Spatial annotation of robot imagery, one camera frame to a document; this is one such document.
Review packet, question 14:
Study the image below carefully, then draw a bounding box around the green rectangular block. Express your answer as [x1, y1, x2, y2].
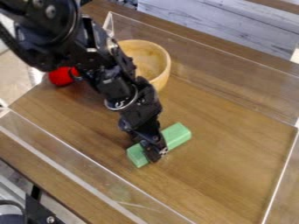
[125, 122, 192, 168]

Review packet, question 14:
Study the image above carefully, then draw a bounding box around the black clamp with cable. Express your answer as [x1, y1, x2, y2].
[0, 183, 65, 224]

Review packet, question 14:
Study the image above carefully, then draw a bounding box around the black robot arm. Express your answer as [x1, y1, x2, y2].
[0, 0, 168, 162]

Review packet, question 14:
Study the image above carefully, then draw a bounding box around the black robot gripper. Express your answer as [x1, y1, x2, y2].
[105, 76, 168, 163]

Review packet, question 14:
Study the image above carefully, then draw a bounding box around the red toy radish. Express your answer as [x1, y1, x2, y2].
[48, 66, 79, 87]

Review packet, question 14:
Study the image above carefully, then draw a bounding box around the brown wooden bowl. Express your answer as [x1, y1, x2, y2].
[119, 39, 172, 92]

